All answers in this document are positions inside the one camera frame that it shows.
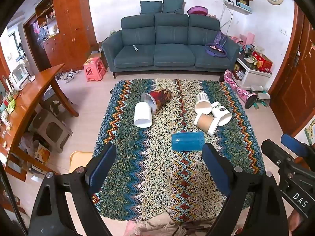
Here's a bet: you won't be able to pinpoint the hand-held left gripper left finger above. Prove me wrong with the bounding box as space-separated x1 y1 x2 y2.
28 143 117 236

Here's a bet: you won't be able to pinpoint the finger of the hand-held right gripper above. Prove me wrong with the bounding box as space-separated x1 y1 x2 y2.
261 140 303 190
281 134 315 170

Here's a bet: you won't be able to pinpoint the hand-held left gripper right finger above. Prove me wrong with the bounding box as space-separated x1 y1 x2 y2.
202 143 288 236

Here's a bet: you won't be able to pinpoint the blue translucent plastic cup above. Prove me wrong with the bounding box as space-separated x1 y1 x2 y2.
171 131 205 151

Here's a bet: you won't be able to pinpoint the brown paper cup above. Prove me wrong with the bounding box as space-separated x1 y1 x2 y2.
194 113 220 137

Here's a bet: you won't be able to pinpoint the white leaf print cup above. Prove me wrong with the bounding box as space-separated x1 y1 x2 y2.
211 101 233 126

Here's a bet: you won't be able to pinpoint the plain white cup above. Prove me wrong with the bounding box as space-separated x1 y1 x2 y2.
133 101 153 128

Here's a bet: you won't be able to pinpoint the checked paper cup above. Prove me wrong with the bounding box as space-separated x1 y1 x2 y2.
194 92 212 115

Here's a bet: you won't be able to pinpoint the red patterned cup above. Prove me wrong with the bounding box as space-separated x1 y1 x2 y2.
141 88 172 115

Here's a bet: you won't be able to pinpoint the yellow plastic stool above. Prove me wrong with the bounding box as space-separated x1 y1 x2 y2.
69 151 95 174

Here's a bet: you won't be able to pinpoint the zigzag knitted blanket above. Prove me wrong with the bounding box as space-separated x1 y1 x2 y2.
92 79 266 222

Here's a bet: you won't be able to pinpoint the green slippers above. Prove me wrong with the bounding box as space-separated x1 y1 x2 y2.
255 92 271 107

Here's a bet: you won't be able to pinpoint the wooden door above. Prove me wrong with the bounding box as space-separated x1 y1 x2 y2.
269 2 315 138

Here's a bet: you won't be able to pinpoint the grey plastic stool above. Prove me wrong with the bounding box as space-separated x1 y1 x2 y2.
28 109 73 154

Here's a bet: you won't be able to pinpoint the pink patterned bag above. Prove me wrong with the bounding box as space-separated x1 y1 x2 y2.
223 69 259 110

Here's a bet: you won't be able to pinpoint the white side cabinet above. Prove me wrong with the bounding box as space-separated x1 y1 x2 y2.
233 56 272 90

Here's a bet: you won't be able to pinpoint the beige fringed cloth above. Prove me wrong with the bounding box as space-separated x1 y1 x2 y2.
124 213 214 236

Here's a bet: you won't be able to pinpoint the dark grey stool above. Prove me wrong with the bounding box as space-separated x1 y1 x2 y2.
42 88 72 111

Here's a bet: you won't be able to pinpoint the red cardboard box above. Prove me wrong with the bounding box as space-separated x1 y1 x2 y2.
252 51 273 72

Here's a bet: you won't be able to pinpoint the row of shoes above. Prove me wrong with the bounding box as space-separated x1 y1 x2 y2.
55 69 79 83

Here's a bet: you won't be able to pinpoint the wooden table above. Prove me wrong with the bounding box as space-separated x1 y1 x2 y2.
0 63 80 182

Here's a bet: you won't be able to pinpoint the pink plastic stool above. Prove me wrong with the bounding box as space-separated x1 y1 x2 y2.
83 56 107 82

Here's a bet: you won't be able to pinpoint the pink plastic toy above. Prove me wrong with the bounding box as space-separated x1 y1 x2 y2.
231 32 255 52

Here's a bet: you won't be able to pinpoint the white table appliance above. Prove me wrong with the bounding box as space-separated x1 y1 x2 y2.
8 64 32 91

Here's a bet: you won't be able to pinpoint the teal fabric sofa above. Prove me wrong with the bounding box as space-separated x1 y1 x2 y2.
102 13 241 78

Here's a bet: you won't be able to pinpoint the purple cloth bag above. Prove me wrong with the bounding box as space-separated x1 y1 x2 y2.
214 32 228 48

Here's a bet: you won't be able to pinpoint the wooden cabinet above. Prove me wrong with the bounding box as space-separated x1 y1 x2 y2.
23 0 97 72

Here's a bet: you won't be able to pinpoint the purple round cushion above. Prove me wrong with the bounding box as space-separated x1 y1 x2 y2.
187 6 208 16

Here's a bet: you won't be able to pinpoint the teal cushion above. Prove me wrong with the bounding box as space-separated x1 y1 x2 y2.
162 0 185 15
140 0 163 15

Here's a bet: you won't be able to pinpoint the purple exercise ring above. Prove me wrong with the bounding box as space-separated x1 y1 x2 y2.
204 43 228 56

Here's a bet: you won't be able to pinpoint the wall shelf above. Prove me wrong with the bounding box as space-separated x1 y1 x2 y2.
225 0 254 15

